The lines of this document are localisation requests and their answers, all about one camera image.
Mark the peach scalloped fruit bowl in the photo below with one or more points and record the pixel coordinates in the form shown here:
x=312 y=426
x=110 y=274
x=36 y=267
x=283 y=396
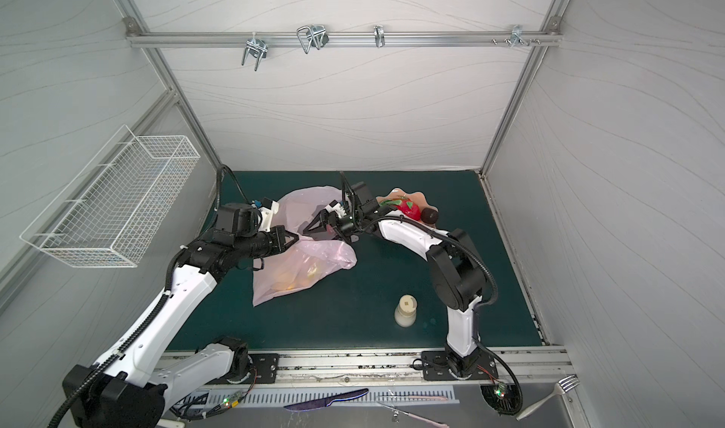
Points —
x=417 y=197

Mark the silver fork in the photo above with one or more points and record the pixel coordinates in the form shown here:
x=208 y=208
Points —
x=560 y=389

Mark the metal u-bolt clamp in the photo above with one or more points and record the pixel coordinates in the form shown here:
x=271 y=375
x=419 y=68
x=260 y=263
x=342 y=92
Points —
x=255 y=51

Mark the metal hook clamp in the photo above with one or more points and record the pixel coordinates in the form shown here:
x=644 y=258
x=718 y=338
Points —
x=313 y=36

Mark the dark purple passion fruit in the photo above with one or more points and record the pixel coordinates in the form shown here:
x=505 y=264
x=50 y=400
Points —
x=429 y=215

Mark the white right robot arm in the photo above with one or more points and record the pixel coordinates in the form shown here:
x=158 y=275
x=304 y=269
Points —
x=461 y=281

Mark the pink plastic bag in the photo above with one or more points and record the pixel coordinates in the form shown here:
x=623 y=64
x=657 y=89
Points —
x=309 y=260

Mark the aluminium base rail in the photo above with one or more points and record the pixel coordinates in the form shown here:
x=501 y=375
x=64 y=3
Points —
x=358 y=368

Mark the green table mat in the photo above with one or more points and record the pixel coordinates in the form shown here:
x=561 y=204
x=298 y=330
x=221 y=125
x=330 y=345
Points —
x=354 y=308

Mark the aluminium top rail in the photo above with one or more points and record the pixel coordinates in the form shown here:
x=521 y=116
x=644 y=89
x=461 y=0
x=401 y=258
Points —
x=338 y=40

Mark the purple plastic knife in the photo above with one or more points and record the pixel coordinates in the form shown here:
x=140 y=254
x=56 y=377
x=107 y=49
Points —
x=325 y=402

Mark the white wire basket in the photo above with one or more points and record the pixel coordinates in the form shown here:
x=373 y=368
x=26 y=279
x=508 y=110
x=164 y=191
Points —
x=107 y=216

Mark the small metal ring clamp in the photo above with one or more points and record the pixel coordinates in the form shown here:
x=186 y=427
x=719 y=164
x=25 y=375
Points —
x=379 y=36

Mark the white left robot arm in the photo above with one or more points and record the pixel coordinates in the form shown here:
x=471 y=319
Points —
x=121 y=389

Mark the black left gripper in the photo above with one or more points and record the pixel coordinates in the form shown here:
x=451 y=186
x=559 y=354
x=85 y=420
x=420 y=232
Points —
x=278 y=241

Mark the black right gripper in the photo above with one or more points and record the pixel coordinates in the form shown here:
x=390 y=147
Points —
x=332 y=221

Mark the cream plastic bottle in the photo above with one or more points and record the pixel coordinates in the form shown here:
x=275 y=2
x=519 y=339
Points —
x=406 y=311

